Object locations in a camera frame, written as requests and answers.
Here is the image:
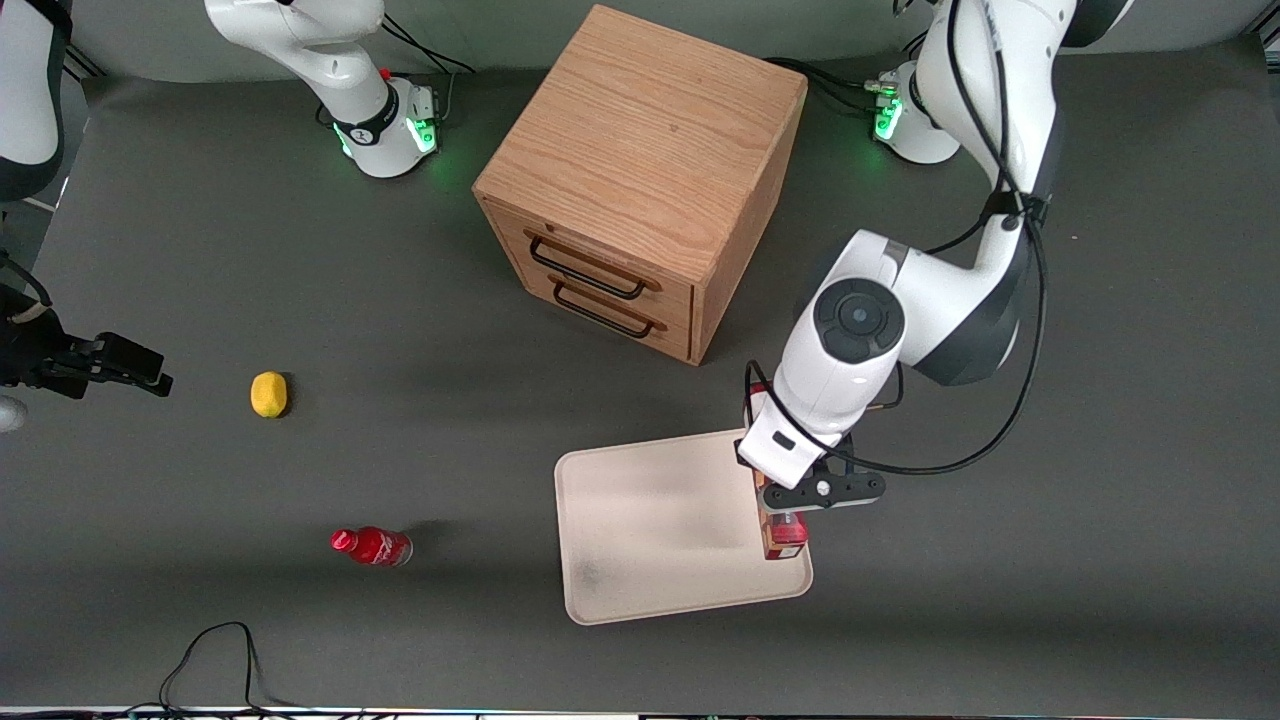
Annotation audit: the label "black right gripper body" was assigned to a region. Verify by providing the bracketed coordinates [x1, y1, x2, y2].
[0, 286, 83, 400]

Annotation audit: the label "narrow wooden drawer front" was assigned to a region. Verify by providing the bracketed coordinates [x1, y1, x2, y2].
[505, 265, 694, 363]

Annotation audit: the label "wide wooden drawer front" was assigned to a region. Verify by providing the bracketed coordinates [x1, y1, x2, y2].
[482, 200, 696, 326]

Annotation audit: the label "white rectangular tray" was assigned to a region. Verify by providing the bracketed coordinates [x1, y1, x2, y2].
[554, 426, 814, 627]

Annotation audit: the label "long black drawer handle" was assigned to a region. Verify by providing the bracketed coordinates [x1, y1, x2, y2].
[526, 234, 649, 302]

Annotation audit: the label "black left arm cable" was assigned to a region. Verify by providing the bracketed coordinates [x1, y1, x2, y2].
[744, 0, 1049, 477]

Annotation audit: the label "red soda bottle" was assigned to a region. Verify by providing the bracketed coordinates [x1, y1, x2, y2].
[330, 527, 414, 568]

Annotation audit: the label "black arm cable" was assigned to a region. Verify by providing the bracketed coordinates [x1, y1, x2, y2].
[744, 0, 1049, 477]
[0, 250, 52, 323]

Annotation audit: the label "short black drawer handle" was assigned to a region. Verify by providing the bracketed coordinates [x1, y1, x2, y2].
[551, 279, 657, 340]

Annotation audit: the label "black right base cables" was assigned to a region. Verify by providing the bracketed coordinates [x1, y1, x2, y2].
[380, 14, 477, 127]

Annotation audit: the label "black base cables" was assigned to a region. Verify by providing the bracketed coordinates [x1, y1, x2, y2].
[765, 35, 936, 113]
[380, 14, 477, 127]

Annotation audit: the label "red cookie box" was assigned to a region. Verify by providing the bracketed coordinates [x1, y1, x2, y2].
[748, 383, 810, 562]

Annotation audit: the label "black left base cables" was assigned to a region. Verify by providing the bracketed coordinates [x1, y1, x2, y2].
[765, 35, 936, 113]

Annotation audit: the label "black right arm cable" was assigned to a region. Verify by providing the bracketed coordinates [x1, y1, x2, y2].
[0, 250, 52, 323]

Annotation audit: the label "thin black looped cable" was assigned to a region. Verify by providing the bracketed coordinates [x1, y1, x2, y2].
[158, 621, 293, 714]

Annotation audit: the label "yellow lemon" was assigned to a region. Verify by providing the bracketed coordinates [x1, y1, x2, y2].
[250, 371, 290, 419]

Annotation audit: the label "wooden drawer cabinet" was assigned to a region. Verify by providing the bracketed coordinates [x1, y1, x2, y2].
[472, 4, 809, 367]

